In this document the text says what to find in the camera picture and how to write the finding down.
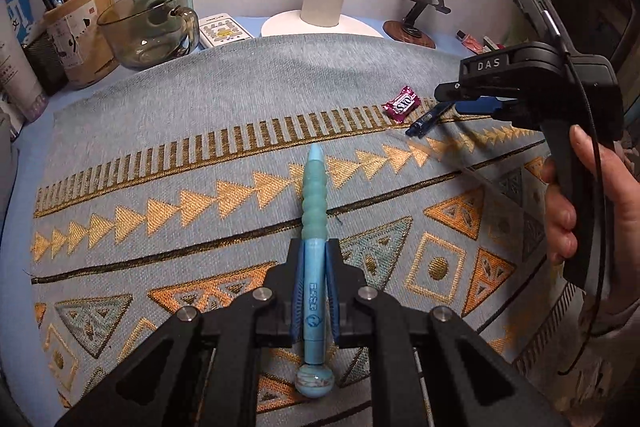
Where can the white remote control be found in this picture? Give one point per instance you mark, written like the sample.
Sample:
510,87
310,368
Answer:
225,29

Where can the blue patterned woven table mat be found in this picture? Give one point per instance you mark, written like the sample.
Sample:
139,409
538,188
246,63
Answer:
200,107

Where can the glass mug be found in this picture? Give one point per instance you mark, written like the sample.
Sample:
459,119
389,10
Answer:
145,32

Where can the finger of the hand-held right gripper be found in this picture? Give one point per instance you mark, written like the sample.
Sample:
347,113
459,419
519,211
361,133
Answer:
480,107
475,91

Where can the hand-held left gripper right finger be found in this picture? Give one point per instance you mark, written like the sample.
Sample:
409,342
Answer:
337,322

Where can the beige pen holder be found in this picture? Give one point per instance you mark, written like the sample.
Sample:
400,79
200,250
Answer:
85,42

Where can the row of upright books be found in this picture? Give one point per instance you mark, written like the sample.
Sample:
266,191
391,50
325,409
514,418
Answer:
15,7

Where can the magenta candy wrapper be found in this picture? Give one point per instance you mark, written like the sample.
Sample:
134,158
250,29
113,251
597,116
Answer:
400,104

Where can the dark blue pen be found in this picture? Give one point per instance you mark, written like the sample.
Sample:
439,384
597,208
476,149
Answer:
425,122

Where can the black mesh pen holder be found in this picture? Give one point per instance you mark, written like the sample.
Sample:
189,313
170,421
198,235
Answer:
45,67

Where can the white squeeze tube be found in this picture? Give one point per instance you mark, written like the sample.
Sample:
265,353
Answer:
22,72

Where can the pink patterned tube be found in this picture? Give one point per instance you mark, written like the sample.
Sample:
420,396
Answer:
472,42

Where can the blue pen with ball top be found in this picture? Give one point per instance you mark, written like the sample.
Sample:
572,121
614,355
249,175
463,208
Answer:
315,207

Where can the person's right hand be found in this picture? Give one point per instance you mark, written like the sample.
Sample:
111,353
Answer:
620,217

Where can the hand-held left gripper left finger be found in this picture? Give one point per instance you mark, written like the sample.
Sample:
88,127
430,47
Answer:
295,322

